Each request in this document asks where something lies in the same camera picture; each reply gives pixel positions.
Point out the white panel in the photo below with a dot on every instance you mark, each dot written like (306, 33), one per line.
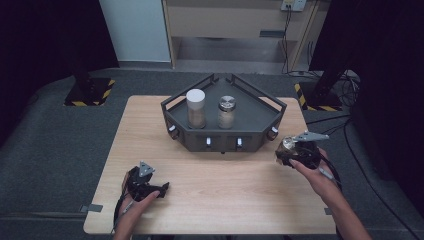
(136, 30)

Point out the hazard-striped stand base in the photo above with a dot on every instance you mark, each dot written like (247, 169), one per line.
(100, 96)
(311, 101)

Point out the black hexagonal tray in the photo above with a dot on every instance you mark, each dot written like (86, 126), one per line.
(246, 116)

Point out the beige wooden cabinet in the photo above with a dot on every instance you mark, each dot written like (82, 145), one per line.
(226, 23)

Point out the person's left hand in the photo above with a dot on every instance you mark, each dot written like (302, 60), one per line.
(133, 210)

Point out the grey tape strip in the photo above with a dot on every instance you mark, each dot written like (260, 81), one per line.
(91, 208)
(328, 211)

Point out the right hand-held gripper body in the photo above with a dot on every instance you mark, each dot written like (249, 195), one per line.
(308, 151)

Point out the grey label on cabinet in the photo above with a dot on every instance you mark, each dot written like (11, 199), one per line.
(272, 33)

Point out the person's right hand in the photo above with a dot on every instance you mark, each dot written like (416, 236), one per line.
(316, 180)

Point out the black stand post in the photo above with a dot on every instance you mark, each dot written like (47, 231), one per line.
(83, 80)
(328, 81)

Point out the white wall socket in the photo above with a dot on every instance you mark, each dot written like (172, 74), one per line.
(294, 4)

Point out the silver-lidded jar with pale contents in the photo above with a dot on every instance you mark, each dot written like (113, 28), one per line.
(227, 111)

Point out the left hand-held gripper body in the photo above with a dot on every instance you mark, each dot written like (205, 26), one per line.
(140, 186)

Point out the black curtain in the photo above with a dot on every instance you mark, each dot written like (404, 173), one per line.
(40, 50)
(386, 66)

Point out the white-lidded jar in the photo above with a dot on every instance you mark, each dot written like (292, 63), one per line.
(196, 108)

